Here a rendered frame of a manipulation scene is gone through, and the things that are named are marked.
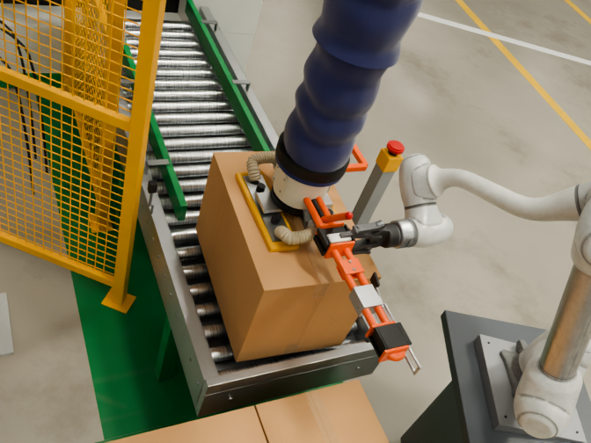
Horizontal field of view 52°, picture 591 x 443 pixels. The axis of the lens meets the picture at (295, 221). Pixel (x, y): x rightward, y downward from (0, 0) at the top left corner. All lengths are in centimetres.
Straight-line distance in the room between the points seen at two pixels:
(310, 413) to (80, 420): 94
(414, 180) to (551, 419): 78
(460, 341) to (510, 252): 178
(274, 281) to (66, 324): 124
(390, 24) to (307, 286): 78
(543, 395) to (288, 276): 79
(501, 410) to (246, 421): 80
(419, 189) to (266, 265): 52
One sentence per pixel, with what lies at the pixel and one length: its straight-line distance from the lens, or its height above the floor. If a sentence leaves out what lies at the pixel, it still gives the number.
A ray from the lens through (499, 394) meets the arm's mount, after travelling 214.
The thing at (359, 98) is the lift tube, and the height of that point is 150.
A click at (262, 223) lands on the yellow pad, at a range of 191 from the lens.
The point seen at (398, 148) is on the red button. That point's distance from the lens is 236.
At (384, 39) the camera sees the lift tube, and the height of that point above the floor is 168.
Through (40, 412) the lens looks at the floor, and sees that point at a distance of 260.
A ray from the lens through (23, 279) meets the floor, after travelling 294.
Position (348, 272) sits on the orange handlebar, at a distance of 170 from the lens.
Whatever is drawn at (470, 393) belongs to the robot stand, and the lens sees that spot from 213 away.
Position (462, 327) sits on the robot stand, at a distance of 228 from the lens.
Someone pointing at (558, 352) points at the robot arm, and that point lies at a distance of 182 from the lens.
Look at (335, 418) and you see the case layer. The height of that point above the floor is 54.
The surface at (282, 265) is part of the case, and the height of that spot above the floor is 97.
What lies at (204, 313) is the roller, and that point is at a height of 54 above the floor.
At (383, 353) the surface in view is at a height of 111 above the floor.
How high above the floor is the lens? 233
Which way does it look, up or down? 43 degrees down
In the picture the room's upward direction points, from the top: 22 degrees clockwise
